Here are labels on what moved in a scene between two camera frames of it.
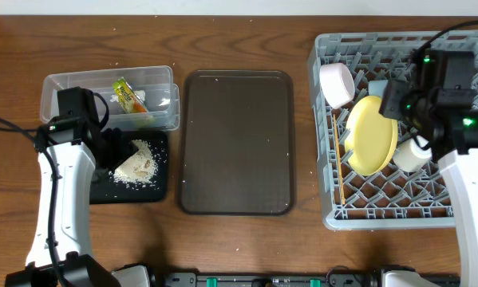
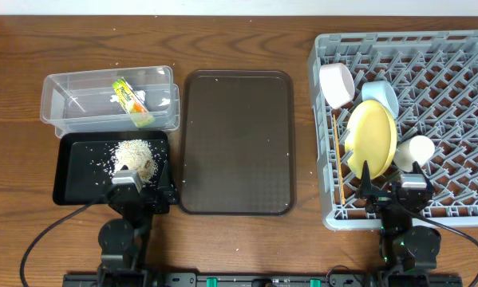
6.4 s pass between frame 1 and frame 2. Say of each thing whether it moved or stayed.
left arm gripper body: moved
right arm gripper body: moved
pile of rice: stayed
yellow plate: stayed
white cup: stayed
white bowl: stayed
